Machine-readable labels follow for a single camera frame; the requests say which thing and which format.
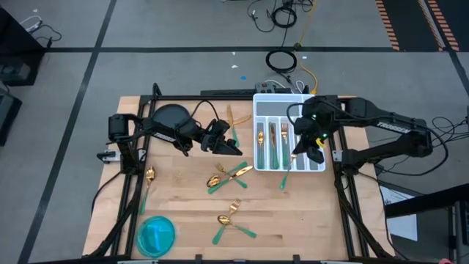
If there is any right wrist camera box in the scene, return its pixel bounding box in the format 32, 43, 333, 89
306, 145, 326, 165

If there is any coiled black cable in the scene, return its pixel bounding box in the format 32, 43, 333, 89
265, 48, 298, 74
247, 0, 316, 34

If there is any gold fork green handle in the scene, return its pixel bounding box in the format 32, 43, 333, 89
211, 198, 243, 246
214, 162, 249, 189
280, 122, 290, 169
279, 153, 298, 191

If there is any black floor cabinet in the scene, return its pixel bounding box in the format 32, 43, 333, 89
0, 7, 47, 87

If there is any black aluminium table frame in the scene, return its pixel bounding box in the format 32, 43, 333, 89
83, 82, 397, 264

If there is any yellow power cable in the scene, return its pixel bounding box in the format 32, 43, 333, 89
294, 0, 320, 97

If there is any dark grey round plate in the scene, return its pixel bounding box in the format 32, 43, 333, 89
150, 103, 192, 137

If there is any black equipment case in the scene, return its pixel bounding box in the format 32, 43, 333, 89
0, 91, 23, 147

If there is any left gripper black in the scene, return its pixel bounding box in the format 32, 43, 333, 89
200, 119, 243, 156

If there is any white adapter cable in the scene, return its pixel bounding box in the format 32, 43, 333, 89
20, 14, 43, 32

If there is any white cutlery tray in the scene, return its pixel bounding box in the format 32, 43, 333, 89
252, 92, 327, 173

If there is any teal translucent plate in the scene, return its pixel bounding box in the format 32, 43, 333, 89
136, 215, 177, 259

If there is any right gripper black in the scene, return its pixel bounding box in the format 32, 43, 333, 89
291, 116, 329, 157

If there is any black cable bundle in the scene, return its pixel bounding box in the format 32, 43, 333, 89
380, 115, 469, 177

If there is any white paper sheet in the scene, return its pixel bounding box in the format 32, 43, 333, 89
379, 185, 418, 243

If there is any black metal beam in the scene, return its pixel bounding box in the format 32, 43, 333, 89
384, 183, 469, 219

